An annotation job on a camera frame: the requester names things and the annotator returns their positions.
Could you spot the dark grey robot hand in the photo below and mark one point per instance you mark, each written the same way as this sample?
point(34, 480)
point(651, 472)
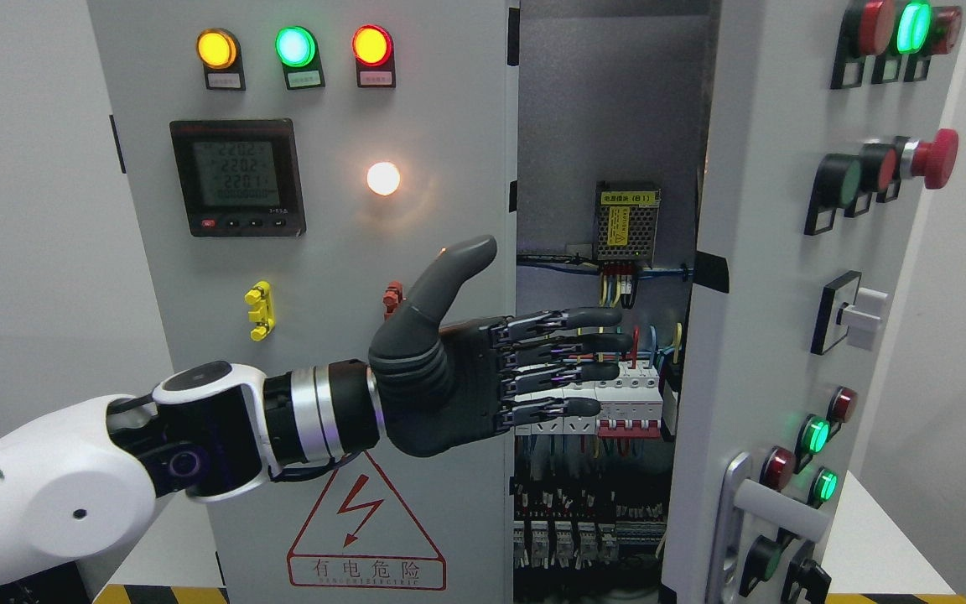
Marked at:
point(446, 386)

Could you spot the grey cabinet door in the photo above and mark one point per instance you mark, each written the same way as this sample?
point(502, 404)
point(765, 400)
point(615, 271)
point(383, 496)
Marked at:
point(799, 187)
point(444, 110)

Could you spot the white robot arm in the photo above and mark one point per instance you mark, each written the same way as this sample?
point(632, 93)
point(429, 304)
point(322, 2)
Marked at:
point(85, 479)

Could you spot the white socket modules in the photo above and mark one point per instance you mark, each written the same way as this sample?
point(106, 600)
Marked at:
point(574, 425)

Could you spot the red electric hazard sticker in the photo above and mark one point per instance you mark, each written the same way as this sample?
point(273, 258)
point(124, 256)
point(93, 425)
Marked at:
point(360, 533)

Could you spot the relay terminal row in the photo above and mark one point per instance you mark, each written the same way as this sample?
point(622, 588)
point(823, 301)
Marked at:
point(567, 525)

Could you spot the white glowing indicator light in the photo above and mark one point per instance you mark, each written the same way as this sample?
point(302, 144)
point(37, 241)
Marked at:
point(383, 178)

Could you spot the metal mesh power supply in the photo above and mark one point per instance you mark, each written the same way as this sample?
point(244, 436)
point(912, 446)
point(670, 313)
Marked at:
point(626, 221)

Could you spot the black digital power meter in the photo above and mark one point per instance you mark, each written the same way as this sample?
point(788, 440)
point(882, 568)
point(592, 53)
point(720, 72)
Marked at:
point(240, 178)

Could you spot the red indicator light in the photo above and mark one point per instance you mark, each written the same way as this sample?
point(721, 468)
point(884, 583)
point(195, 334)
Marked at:
point(372, 45)

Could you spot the green indicator light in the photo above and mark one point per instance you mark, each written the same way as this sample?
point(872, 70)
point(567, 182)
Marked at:
point(295, 46)

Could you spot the yellow indicator light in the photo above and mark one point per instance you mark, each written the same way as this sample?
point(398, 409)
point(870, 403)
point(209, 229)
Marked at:
point(217, 49)

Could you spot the red emergency stop button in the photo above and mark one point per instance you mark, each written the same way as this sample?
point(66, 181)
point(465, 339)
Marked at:
point(933, 159)

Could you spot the red-handled white circuit breaker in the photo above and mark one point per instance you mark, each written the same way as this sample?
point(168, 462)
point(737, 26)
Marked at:
point(631, 404)

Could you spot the silver door handle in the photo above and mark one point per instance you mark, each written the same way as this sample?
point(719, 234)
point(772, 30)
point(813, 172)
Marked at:
point(744, 554)

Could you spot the white rotary switch right door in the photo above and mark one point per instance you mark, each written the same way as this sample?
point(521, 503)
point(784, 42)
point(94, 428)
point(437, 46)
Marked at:
point(851, 313)

